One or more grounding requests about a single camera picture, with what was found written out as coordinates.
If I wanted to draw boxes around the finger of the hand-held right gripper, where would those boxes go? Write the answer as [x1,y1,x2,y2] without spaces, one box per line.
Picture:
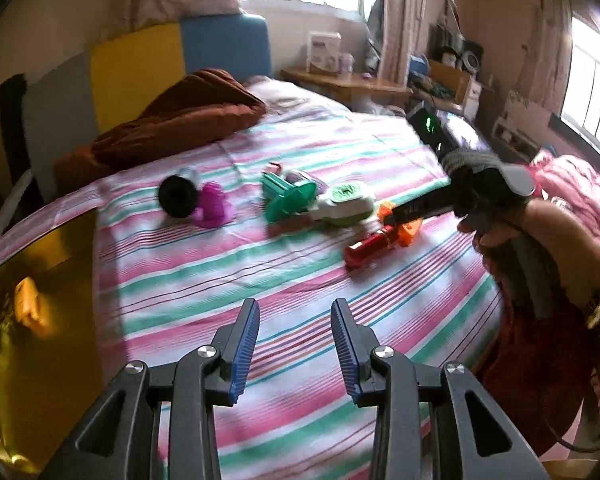
[386,187,456,228]

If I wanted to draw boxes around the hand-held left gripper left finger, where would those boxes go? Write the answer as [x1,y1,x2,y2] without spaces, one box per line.
[40,298,261,480]

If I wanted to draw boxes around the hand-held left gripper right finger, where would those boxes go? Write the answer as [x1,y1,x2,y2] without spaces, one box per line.
[330,298,551,480]

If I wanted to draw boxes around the orange block toy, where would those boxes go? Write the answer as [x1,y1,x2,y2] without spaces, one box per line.
[377,200,423,248]

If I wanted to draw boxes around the red plastic toy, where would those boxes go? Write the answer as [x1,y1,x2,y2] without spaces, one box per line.
[344,225,398,270]

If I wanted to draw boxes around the white and green toy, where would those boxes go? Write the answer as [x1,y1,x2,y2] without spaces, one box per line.
[310,182,377,227]

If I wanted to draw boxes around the green plastic toy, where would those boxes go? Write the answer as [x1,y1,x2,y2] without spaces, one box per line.
[260,171,318,223]

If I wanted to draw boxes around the purple perforated toy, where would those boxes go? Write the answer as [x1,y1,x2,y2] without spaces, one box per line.
[192,181,237,228]

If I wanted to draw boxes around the gold tray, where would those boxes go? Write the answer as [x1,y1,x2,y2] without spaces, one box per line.
[0,208,103,476]

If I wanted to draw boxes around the person's right forearm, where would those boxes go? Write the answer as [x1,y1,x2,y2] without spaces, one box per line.
[527,199,600,333]

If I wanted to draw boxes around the person's right hand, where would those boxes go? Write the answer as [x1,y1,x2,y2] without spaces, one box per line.
[456,199,547,283]

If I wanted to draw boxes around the pink green striped bedsheet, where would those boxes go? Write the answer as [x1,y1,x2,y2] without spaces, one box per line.
[0,77,506,480]

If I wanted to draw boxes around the pink cloth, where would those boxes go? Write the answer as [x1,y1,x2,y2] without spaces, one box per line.
[530,152,600,256]

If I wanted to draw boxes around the cardboard box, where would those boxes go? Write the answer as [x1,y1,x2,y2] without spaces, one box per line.
[427,57,483,111]

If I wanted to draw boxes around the side window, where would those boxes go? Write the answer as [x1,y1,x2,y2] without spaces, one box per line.
[560,10,600,171]

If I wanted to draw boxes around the wooden bedside table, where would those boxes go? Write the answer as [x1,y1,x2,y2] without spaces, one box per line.
[280,67,413,108]

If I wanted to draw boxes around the black cup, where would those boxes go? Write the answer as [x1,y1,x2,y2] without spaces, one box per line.
[158,166,201,219]

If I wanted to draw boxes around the sheer pale curtain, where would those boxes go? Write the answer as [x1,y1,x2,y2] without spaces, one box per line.
[365,0,431,86]

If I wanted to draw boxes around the white carton box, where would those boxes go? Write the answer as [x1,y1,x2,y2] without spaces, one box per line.
[306,31,342,75]

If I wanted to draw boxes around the red cloth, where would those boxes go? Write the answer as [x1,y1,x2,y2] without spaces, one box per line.
[475,260,600,456]

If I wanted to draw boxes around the brown blanket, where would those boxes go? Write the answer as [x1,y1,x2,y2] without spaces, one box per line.
[54,69,268,191]

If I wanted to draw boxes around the blue headboard cushion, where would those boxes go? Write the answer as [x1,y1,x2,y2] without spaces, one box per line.
[180,12,273,81]

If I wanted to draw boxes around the white plastic bar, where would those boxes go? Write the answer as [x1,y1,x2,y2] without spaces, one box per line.
[0,169,33,241]

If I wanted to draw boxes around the grey headboard cushion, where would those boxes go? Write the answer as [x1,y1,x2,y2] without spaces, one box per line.
[22,52,101,201]

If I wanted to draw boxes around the yellow headboard cushion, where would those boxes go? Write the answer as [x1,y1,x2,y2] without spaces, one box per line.
[90,22,187,133]

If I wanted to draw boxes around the black chair back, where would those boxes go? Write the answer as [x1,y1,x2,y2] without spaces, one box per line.
[0,74,43,206]

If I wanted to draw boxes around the black cable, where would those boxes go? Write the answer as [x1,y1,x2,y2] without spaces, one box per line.
[545,390,600,455]

